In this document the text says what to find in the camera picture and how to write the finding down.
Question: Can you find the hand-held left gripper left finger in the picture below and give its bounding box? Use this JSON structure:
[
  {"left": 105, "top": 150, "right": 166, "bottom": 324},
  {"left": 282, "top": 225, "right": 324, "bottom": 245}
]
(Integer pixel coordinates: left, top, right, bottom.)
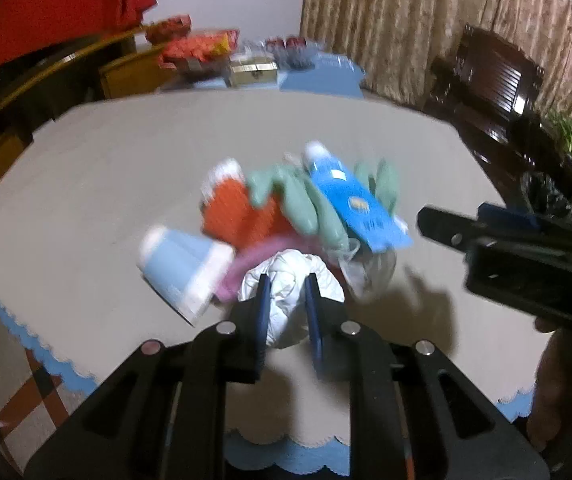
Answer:
[{"left": 25, "top": 272, "right": 273, "bottom": 480}]

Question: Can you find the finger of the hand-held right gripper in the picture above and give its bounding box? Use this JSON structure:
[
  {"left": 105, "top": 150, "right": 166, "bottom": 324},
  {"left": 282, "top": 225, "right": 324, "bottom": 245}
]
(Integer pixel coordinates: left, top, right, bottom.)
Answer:
[
  {"left": 476, "top": 201, "right": 572, "bottom": 236},
  {"left": 416, "top": 205, "right": 572, "bottom": 263}
]

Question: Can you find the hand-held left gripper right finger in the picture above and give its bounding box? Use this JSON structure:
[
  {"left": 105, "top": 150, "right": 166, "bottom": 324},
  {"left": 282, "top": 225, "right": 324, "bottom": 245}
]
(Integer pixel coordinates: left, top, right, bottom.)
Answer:
[{"left": 305, "top": 274, "right": 551, "bottom": 480}]

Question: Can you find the white paper ball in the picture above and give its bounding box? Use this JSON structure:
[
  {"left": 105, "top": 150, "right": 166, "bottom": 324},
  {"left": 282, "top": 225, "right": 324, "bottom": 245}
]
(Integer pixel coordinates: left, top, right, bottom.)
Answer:
[{"left": 237, "top": 249, "right": 346, "bottom": 350}]

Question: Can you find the blue and white paper cup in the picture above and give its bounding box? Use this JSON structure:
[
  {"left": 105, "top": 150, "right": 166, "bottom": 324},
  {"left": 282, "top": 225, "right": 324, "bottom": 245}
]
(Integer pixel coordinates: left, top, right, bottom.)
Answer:
[{"left": 137, "top": 225, "right": 236, "bottom": 328}]

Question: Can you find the orange foam net sleeve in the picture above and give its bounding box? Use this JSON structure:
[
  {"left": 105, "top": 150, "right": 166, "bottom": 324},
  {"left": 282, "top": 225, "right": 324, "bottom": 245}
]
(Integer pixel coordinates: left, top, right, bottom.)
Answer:
[{"left": 200, "top": 159, "right": 297, "bottom": 256}]

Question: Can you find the person's right hand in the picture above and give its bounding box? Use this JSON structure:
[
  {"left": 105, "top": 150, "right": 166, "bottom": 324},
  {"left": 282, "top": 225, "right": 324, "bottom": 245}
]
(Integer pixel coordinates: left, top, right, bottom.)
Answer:
[{"left": 526, "top": 315, "right": 572, "bottom": 453}]

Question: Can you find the pink wrapper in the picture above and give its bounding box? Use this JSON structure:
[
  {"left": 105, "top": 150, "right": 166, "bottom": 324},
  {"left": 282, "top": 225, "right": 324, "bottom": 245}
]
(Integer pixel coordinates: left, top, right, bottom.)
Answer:
[{"left": 214, "top": 237, "right": 299, "bottom": 304}]

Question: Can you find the clear plastic bag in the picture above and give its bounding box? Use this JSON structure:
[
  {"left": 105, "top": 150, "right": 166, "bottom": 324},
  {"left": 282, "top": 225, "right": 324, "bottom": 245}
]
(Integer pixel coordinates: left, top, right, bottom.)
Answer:
[{"left": 338, "top": 240, "right": 398, "bottom": 304}]

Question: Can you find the blue tube with white cap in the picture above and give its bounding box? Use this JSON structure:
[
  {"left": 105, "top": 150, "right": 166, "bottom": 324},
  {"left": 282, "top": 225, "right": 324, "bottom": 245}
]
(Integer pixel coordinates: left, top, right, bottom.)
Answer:
[{"left": 302, "top": 141, "right": 413, "bottom": 254}]

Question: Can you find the green rubber glove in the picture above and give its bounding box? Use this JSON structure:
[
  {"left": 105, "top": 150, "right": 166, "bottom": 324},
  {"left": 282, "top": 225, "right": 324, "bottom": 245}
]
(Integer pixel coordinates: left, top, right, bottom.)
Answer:
[{"left": 247, "top": 159, "right": 400, "bottom": 252}]

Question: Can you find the dark wooden chair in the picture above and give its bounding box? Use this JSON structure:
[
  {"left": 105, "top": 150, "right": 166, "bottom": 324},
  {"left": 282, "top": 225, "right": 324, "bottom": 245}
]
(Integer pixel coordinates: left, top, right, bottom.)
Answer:
[{"left": 423, "top": 22, "right": 572, "bottom": 213}]

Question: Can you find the beige patterned curtain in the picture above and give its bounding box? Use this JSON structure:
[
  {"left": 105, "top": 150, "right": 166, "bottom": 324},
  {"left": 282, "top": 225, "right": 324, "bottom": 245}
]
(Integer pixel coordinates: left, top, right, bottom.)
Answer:
[{"left": 299, "top": 0, "right": 572, "bottom": 122}]

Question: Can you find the glass bowl with fruit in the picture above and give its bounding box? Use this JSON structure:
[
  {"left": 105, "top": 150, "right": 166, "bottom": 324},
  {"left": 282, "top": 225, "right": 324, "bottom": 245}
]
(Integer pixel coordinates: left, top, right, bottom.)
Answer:
[{"left": 265, "top": 35, "right": 323, "bottom": 69}]

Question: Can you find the golden tissue box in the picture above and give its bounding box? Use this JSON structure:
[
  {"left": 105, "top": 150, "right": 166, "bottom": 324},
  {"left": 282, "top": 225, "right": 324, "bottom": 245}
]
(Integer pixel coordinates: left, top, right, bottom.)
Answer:
[{"left": 228, "top": 52, "right": 280, "bottom": 87}]

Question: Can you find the large red snack bag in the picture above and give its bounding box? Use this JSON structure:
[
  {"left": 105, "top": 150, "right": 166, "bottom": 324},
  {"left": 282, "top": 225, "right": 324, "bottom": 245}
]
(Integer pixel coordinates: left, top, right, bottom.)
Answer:
[{"left": 157, "top": 30, "right": 242, "bottom": 70}]

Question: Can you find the small red snack bag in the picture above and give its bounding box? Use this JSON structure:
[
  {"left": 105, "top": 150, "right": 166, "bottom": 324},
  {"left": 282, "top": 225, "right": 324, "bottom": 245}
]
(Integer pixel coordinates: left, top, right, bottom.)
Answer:
[{"left": 144, "top": 16, "right": 193, "bottom": 44}]

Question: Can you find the light wooden chair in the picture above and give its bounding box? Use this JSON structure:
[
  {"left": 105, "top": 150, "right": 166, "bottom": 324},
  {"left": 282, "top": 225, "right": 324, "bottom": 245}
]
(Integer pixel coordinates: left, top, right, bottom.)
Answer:
[{"left": 0, "top": 24, "right": 177, "bottom": 211}]

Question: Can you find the red cloth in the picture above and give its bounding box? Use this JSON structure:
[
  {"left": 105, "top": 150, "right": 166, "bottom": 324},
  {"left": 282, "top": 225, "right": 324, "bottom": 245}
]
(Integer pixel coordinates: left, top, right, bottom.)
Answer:
[{"left": 0, "top": 0, "right": 158, "bottom": 177}]

